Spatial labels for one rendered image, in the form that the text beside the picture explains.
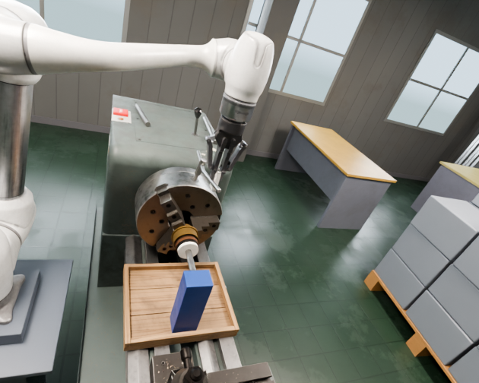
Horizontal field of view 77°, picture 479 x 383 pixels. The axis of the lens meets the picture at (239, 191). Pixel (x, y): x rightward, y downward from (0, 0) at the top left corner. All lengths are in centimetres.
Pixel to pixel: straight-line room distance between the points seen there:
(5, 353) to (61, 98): 327
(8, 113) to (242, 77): 62
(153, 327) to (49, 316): 37
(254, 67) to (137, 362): 86
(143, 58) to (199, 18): 312
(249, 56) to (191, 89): 330
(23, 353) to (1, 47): 85
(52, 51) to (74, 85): 329
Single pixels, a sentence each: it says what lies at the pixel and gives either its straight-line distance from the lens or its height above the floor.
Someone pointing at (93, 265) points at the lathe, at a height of 54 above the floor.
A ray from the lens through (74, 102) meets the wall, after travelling 412.
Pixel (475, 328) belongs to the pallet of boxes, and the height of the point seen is 53.
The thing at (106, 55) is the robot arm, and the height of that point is 161.
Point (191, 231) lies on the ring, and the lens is 103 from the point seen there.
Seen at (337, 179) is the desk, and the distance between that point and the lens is 344.
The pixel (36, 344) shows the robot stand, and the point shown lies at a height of 75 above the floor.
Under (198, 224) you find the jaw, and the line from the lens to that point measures 109.
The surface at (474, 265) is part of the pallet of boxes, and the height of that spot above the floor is 85.
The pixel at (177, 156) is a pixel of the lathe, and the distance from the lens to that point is 118.
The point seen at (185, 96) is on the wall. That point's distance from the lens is 406.
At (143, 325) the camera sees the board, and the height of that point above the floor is 89.
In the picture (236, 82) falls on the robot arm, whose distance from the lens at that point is 78.
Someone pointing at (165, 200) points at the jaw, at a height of 119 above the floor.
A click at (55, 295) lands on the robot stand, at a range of 131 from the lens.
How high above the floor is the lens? 178
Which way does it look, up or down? 30 degrees down
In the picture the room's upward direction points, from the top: 20 degrees clockwise
